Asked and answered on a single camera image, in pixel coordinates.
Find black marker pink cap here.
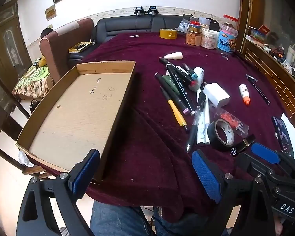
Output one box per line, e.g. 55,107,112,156
166,65,197,116
154,72,190,115

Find maroon tablecloth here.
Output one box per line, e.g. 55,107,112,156
38,32,289,224

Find yellow tape roll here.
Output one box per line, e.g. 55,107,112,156
159,28,178,40

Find leaf-print blanket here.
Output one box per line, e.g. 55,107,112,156
12,64,54,99

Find orange-labelled jar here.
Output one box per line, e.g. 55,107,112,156
186,29,202,47

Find black smartphone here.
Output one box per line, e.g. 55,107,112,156
272,116,294,156

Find small cream dropper bottle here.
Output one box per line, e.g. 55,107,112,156
164,52,183,61

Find green lighter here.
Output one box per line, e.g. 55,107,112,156
162,75,181,96

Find black leather sofa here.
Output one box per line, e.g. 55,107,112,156
68,13,195,68

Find yellow wall plaque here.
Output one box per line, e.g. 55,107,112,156
45,4,57,21

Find small white orange-capped bottle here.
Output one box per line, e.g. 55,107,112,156
238,84,251,106

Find black and gold lipstick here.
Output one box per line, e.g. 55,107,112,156
229,134,256,156

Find black marker blue cap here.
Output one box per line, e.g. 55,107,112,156
182,62,196,78

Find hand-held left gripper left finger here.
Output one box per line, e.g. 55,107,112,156
16,149,101,236

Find gold box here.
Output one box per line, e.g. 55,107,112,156
68,42,92,54

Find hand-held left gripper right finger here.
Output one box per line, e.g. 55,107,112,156
191,149,281,236

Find blue-labelled jar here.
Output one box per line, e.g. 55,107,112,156
216,24,238,54

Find yellow and black pen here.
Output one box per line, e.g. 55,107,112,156
160,86,189,132

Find red box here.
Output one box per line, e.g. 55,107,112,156
248,25,271,41

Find clear jar red lid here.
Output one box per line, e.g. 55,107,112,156
223,14,239,30

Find silver foil bag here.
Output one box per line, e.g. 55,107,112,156
176,19,190,31

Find dark wooden chair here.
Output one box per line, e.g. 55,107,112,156
0,65,64,180

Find white plastic jar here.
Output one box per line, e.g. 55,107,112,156
201,28,218,50

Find wooden door frame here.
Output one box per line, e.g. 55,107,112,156
236,0,252,52

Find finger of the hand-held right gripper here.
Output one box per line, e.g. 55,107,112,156
241,153,295,185
251,143,295,183

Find black marker red cap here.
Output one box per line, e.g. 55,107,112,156
159,57,197,86

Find white paper sheet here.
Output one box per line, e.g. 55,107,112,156
280,113,295,159

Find clear gel pen black grip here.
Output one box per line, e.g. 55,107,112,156
186,90,207,153

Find clear plastic container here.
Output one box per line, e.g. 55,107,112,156
199,17,212,29

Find clear packet orange contents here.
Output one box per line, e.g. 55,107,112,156
214,109,249,136

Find white kettle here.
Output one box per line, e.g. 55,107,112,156
285,44,295,63

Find wooden side cabinet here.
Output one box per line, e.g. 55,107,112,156
240,38,295,128

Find black tape roll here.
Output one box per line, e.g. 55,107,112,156
208,119,236,151

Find shallow cardboard box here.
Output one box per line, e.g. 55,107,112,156
15,60,136,183

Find brown armchair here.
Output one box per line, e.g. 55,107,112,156
39,18,94,86

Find large white power adapter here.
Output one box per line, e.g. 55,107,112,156
203,83,231,109

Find colourful tin can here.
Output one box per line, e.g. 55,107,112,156
189,21,202,33

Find person's blue jeans leg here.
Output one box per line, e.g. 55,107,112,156
90,199,229,236

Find thin black pen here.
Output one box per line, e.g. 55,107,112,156
246,74,271,105

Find carved wooden cabinet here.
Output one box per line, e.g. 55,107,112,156
0,0,33,89

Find clear plastic bag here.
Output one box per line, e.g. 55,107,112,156
17,150,30,168

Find white cylindrical bottle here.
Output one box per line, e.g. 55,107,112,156
188,67,205,92

